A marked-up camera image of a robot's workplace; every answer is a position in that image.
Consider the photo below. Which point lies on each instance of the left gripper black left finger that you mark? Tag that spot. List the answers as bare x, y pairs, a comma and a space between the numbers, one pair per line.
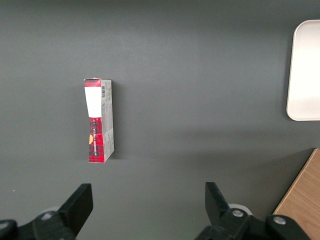
75, 210

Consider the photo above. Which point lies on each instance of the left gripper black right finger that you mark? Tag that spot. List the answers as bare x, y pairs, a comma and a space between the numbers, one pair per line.
217, 207

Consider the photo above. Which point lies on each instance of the beige plastic tray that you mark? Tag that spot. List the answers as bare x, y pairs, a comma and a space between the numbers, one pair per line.
306, 75

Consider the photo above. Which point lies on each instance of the red plaid shortbread box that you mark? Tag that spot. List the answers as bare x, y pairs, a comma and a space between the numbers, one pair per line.
96, 147

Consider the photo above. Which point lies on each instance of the wooden two-drawer cabinet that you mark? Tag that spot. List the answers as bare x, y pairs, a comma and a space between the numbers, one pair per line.
305, 190

